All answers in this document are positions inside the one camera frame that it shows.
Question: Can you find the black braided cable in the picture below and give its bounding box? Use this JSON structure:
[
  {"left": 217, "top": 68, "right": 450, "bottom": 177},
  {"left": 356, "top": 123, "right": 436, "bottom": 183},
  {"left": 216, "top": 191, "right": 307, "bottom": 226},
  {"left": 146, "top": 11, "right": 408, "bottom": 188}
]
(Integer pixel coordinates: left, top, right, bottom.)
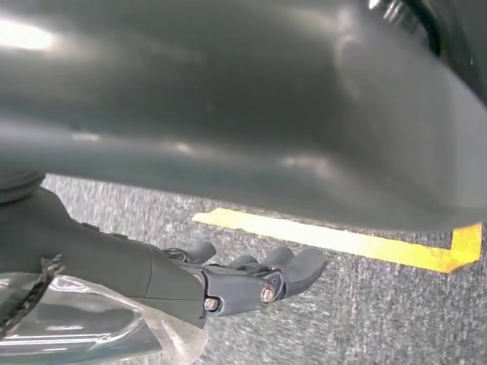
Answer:
[{"left": 0, "top": 254, "right": 66, "bottom": 339}]

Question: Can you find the yellow floor tape strip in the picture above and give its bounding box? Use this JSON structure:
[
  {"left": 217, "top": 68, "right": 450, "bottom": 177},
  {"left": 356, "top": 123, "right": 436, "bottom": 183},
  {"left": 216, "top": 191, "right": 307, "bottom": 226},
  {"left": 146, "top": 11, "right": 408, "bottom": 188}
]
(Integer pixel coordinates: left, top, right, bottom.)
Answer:
[{"left": 192, "top": 207, "right": 483, "bottom": 275}]

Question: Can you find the clear plastic film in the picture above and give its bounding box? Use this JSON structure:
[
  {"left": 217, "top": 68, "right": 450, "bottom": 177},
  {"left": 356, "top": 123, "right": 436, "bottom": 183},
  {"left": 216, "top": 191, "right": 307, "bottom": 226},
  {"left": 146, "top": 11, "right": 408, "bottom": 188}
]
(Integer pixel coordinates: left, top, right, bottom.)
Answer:
[{"left": 0, "top": 274, "right": 209, "bottom": 365}]

